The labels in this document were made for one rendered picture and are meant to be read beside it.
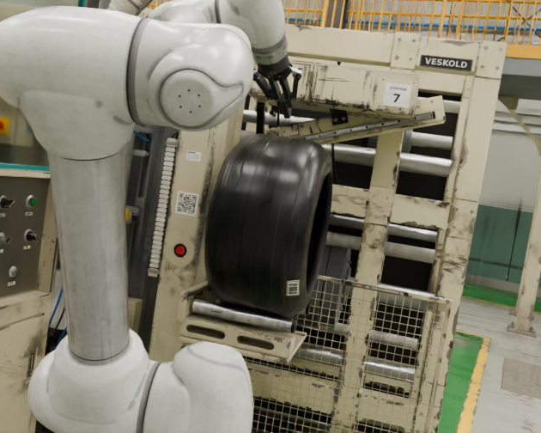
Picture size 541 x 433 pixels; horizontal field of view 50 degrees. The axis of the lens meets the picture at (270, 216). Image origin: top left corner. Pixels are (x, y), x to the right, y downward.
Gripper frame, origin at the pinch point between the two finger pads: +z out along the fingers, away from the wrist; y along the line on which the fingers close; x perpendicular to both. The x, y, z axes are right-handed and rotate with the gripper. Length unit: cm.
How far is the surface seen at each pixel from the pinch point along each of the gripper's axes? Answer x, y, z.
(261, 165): -3.1, -11.6, 24.8
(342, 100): 39, 6, 49
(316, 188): -6.8, 4.6, 31.3
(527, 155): 501, 208, 803
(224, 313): -41, -24, 53
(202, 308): -41, -31, 52
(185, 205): -8, -41, 43
